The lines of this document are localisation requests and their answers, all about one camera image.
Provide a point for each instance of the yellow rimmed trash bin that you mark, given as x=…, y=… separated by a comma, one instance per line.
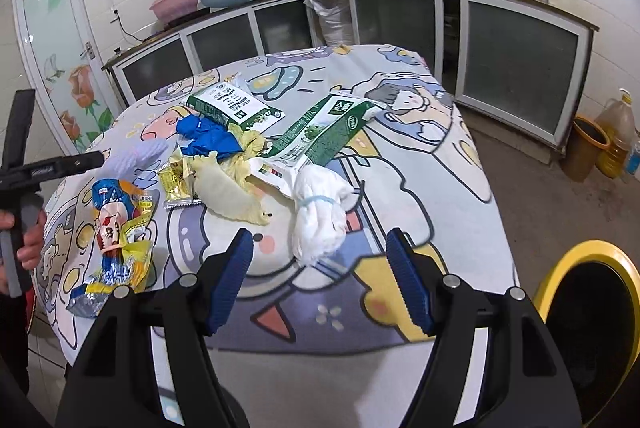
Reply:
x=555, y=278

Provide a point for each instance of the yellow noodle packet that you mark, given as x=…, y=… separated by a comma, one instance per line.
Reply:
x=137, y=255

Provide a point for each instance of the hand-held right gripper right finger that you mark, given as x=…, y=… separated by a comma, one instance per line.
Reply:
x=410, y=283

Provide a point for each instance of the white plastic bag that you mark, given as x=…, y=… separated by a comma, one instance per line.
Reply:
x=320, y=218

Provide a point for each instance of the flower printed glass door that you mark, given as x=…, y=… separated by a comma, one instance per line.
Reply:
x=55, y=33

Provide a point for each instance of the person's left hand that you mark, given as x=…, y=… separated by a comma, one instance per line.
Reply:
x=32, y=243

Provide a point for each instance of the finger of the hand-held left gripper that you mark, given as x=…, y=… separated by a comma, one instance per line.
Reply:
x=80, y=164

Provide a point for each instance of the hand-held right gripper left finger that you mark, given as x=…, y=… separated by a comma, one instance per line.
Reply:
x=230, y=278

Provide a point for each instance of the pink plastic basin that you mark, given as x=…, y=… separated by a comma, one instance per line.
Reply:
x=175, y=3

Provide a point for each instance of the cartoon printed snack packet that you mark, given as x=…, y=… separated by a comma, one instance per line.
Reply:
x=115, y=218

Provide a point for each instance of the clear water bottle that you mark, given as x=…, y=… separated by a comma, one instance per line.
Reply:
x=634, y=158

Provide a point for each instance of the large cooking oil bottle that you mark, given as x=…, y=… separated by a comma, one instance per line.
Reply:
x=617, y=133

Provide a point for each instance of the large green milk carton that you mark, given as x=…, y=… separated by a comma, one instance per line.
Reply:
x=325, y=133

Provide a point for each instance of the small yellow snack wrapper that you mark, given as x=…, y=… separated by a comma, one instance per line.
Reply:
x=177, y=180

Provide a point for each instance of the brown plastic bucket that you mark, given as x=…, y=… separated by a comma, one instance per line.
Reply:
x=582, y=153

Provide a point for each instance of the blue glove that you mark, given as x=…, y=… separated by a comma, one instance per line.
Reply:
x=210, y=138

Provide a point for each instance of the white sack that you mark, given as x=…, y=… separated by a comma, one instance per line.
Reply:
x=332, y=20

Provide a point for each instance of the small green milk carton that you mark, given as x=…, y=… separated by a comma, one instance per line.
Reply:
x=235, y=105

